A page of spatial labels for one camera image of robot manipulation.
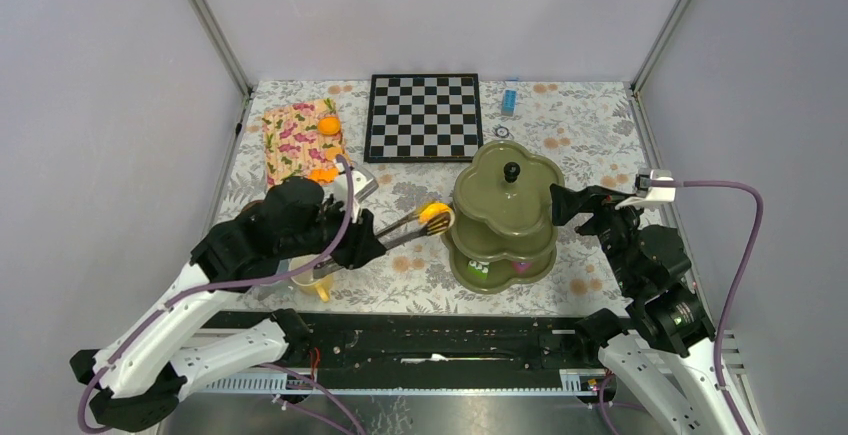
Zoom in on floral pastry tray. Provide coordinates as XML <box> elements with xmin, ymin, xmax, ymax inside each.
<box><xmin>261</xmin><ymin>98</ymin><xmax>348</xmax><ymax>188</ymax></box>

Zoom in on green three-tier serving stand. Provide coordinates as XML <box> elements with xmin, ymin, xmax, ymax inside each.
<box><xmin>442</xmin><ymin>140</ymin><xmax>564</xmax><ymax>295</ymax></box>

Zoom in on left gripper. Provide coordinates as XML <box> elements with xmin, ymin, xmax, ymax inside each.
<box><xmin>283</xmin><ymin>193</ymin><xmax>389</xmax><ymax>269</ymax></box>

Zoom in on green kiwi cake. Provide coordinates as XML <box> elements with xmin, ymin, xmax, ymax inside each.
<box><xmin>467</xmin><ymin>260</ymin><xmax>490</xmax><ymax>280</ymax></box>

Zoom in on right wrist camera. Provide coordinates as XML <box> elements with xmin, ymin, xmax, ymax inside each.
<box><xmin>615</xmin><ymin>169</ymin><xmax>677</xmax><ymax>210</ymax></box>

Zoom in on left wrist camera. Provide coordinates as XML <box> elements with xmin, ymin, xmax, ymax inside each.
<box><xmin>328</xmin><ymin>163</ymin><xmax>378</xmax><ymax>223</ymax></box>

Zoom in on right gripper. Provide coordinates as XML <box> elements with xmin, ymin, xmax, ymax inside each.
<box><xmin>547</xmin><ymin>182</ymin><xmax>651</xmax><ymax>292</ymax></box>

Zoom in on orange round bun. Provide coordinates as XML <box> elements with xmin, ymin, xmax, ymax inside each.
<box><xmin>316</xmin><ymin>116</ymin><xmax>342</xmax><ymax>137</ymax></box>

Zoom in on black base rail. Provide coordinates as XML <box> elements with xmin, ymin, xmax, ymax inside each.
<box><xmin>182</xmin><ymin>309</ymin><xmax>664</xmax><ymax>394</ymax></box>

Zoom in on yellow fruit tart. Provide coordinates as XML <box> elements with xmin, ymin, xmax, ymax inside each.
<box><xmin>417</xmin><ymin>202</ymin><xmax>456</xmax><ymax>233</ymax></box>

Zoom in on round waffle biscuit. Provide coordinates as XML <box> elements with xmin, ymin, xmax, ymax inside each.
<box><xmin>324</xmin><ymin>147</ymin><xmax>347</xmax><ymax>164</ymax></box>

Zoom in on blue rectangular block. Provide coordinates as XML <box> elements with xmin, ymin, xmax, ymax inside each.
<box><xmin>501</xmin><ymin>89</ymin><xmax>517</xmax><ymax>116</ymax></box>

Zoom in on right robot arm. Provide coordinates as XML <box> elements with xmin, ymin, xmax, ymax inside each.
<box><xmin>550</xmin><ymin>170</ymin><xmax>764</xmax><ymax>434</ymax></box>

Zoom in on metal serving tongs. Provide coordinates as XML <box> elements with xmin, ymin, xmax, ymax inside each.
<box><xmin>311</xmin><ymin>206</ymin><xmax>453</xmax><ymax>280</ymax></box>

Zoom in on black white chessboard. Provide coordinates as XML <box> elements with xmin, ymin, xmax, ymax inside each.
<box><xmin>363</xmin><ymin>73</ymin><xmax>484</xmax><ymax>163</ymax></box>

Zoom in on kiwi purple cake slice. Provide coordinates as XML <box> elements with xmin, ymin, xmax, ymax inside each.
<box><xmin>511</xmin><ymin>261</ymin><xmax>534</xmax><ymax>276</ymax></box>

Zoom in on yellow handled mug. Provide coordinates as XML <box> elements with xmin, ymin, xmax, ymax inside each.
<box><xmin>288</xmin><ymin>255</ymin><xmax>334</xmax><ymax>302</ymax></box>

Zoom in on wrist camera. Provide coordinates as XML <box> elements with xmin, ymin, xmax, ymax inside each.
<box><xmin>615</xmin><ymin>169</ymin><xmax>677</xmax><ymax>210</ymax></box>
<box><xmin>328</xmin><ymin>163</ymin><xmax>378</xmax><ymax>223</ymax></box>

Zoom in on orange pastry pieces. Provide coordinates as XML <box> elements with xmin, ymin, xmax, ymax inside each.
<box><xmin>308</xmin><ymin>167</ymin><xmax>339</xmax><ymax>185</ymax></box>

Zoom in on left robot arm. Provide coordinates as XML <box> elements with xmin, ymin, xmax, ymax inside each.
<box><xmin>70</xmin><ymin>169</ymin><xmax>386</xmax><ymax>434</ymax></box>

